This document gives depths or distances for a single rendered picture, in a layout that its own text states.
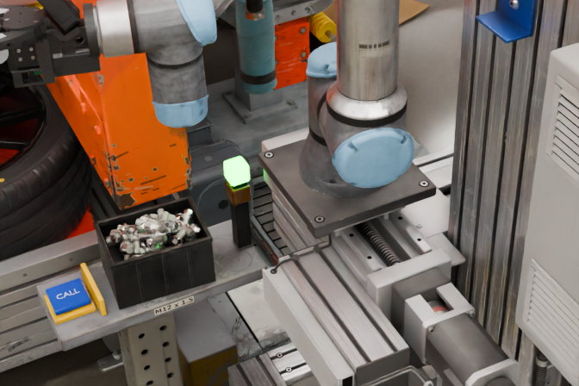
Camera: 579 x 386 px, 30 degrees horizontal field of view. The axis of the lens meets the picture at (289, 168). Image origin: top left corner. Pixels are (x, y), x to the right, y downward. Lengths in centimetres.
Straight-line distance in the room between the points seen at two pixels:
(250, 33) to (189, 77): 107
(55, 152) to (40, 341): 42
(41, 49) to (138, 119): 73
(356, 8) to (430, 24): 240
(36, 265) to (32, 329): 18
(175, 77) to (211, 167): 107
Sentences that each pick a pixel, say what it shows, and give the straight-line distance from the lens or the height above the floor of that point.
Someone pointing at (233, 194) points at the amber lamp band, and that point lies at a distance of 211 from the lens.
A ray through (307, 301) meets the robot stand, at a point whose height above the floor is 73.
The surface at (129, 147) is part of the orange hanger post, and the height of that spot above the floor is 67.
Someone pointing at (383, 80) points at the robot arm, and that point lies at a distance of 150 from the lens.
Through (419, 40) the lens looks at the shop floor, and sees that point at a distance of 374.
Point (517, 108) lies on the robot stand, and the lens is 153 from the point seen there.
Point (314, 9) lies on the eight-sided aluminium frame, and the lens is 271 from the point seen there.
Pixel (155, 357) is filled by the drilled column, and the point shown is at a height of 28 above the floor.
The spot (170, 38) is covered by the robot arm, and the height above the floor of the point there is 121.
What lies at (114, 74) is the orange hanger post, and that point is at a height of 84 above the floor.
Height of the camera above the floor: 193
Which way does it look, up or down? 38 degrees down
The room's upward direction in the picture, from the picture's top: 3 degrees counter-clockwise
